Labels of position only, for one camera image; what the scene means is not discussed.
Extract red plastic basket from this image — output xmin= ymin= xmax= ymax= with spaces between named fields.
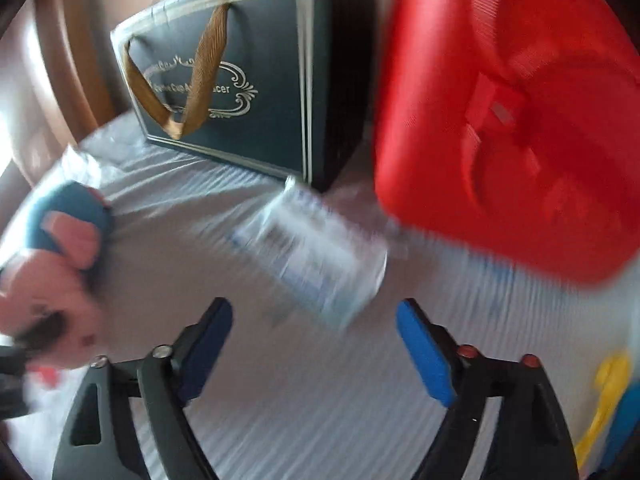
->
xmin=374 ymin=0 xmax=640 ymax=291

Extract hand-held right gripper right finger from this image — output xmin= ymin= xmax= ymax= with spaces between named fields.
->
xmin=395 ymin=298 xmax=581 ymax=480

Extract blue plastic crate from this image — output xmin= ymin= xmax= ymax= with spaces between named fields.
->
xmin=597 ymin=385 xmax=640 ymax=476

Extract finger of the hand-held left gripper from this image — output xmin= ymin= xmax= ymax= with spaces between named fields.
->
xmin=10 ymin=310 xmax=68 ymax=356

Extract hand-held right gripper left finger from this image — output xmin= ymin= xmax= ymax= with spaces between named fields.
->
xmin=51 ymin=297 xmax=233 ymax=480

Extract blue pig plush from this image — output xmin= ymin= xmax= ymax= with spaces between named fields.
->
xmin=0 ymin=181 xmax=116 ymax=376

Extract clear plastic packet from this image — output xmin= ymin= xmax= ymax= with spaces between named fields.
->
xmin=232 ymin=175 xmax=391 ymax=331

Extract yellow plastic clip toy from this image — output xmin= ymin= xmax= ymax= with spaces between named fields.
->
xmin=572 ymin=352 xmax=632 ymax=466

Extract wooden headboard frame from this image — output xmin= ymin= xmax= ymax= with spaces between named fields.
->
xmin=30 ymin=0 xmax=176 ymax=131

